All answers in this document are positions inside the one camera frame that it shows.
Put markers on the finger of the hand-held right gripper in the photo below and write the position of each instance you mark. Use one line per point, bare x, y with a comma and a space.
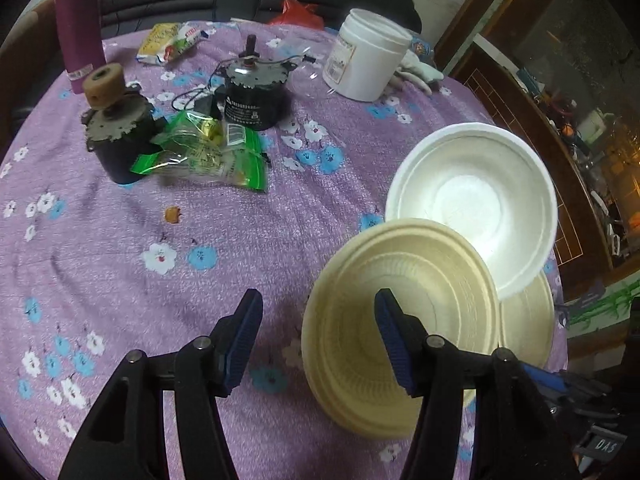
545, 379

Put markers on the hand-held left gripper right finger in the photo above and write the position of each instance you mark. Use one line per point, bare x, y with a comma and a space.
395, 345

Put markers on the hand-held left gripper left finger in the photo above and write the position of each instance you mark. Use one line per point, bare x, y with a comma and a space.
242, 340

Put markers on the cream bowl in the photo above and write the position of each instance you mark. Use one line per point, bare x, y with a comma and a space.
350, 320

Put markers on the cream plate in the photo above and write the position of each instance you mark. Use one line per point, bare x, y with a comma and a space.
527, 320

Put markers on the white bowl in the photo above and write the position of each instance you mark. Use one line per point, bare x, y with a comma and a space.
470, 195

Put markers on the grey slotted spatula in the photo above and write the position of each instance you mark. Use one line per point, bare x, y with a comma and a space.
587, 295

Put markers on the orange crumb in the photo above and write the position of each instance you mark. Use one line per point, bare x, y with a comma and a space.
172, 214

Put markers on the green snack packet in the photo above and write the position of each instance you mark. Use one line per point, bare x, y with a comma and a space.
220, 160

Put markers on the black motor with shaft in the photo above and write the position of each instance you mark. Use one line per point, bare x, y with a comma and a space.
252, 105

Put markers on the black motor with wooden wheel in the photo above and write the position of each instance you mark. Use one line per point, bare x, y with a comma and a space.
120, 135

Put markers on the white gloves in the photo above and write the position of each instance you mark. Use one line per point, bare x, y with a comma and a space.
417, 72

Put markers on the wooden cabinet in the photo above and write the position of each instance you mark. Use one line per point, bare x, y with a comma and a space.
520, 100

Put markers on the white plastic jar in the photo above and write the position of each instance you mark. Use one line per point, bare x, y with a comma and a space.
365, 65

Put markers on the clear plastic bottle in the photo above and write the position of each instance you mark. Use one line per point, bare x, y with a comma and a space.
422, 47

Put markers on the yellow snack packet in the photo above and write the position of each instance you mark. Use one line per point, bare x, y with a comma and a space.
165, 42

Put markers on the red plastic bag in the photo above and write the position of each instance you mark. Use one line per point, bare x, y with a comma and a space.
300, 15

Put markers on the brown armchair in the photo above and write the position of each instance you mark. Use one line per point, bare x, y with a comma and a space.
25, 60

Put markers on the purple bottle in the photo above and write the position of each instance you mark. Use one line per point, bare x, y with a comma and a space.
77, 20

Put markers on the green bamboo wall sticker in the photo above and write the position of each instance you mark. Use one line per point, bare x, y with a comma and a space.
615, 297

